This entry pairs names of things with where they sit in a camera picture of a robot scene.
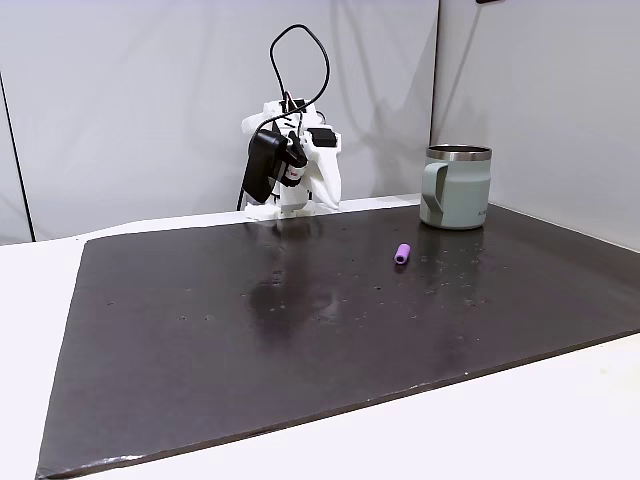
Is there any pale green steel-rimmed mug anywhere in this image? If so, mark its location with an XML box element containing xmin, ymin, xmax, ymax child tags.
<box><xmin>418</xmin><ymin>144</ymin><xmax>494</xmax><ymax>231</ymax></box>

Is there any black table mat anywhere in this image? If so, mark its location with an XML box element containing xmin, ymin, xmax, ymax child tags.
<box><xmin>35</xmin><ymin>201</ymin><xmax>640</xmax><ymax>480</ymax></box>

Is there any black oval camera box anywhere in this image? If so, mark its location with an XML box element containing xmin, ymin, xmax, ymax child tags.
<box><xmin>242</xmin><ymin>130</ymin><xmax>291</xmax><ymax>205</ymax></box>

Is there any black vertical wall strip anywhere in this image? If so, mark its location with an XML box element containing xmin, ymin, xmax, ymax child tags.
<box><xmin>0</xmin><ymin>73</ymin><xmax>38</xmax><ymax>243</ymax></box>

